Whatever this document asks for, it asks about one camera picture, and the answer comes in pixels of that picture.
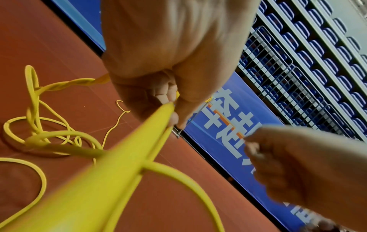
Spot blue banner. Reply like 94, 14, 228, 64
49, 0, 313, 232

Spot rows of blue seats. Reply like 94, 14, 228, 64
237, 0, 367, 141

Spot person's right hand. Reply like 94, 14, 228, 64
244, 125, 367, 232

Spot person's left hand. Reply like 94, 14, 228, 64
100, 0, 262, 130

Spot yellow cord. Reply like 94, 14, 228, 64
0, 65, 226, 232

